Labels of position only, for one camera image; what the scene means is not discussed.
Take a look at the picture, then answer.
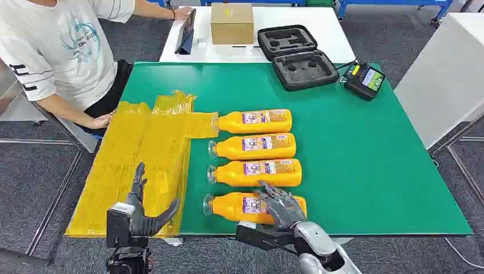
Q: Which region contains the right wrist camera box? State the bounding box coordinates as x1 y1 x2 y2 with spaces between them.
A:
235 222 296 252

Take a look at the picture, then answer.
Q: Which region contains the white cabinet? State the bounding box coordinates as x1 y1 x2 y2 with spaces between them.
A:
393 12 484 150

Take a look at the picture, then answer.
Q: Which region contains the blue metal frame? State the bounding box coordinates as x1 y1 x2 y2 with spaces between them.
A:
336 0 453 22

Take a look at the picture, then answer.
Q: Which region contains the green table mat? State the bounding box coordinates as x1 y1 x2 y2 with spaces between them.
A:
122 61 473 237

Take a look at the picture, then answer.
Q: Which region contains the open black foam case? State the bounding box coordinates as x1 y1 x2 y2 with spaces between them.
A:
257 24 340 92

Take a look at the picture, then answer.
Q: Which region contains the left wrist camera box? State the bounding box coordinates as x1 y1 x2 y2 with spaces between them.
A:
106 202 136 248

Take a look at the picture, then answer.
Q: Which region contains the tablet in dark stand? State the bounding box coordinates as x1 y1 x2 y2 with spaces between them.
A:
174 8 197 55

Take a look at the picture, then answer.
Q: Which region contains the grey metal bench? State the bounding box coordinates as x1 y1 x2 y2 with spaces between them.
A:
0 60 99 154

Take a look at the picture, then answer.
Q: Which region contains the orange drink bottle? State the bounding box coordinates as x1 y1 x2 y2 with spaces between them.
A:
211 108 293 135
202 191 308 225
206 158 303 188
207 132 297 161

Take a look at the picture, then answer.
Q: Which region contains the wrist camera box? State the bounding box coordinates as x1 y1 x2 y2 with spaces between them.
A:
106 202 136 248
235 222 296 252

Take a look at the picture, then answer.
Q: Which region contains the white floor cable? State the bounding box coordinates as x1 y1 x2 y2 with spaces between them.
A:
444 237 484 270

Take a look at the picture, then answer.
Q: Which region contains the yellow sheet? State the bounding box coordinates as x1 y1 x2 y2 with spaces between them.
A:
64 90 220 239

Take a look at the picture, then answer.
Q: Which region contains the person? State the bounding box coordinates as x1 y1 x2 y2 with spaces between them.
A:
0 0 136 139

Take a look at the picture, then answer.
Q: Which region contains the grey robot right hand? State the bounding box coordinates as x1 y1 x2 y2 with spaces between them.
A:
253 180 307 231

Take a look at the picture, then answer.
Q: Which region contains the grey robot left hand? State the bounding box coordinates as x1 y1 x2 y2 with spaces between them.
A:
126 162 181 237

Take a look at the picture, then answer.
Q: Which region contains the cardboard box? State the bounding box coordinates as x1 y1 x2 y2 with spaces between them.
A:
210 3 255 46

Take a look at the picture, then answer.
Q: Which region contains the person's right hand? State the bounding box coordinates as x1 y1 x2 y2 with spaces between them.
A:
90 111 115 130

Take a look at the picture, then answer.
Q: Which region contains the person's left hand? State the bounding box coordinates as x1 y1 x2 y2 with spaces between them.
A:
173 5 194 22

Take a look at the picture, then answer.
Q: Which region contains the black controller with screen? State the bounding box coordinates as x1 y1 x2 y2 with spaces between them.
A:
340 62 386 102

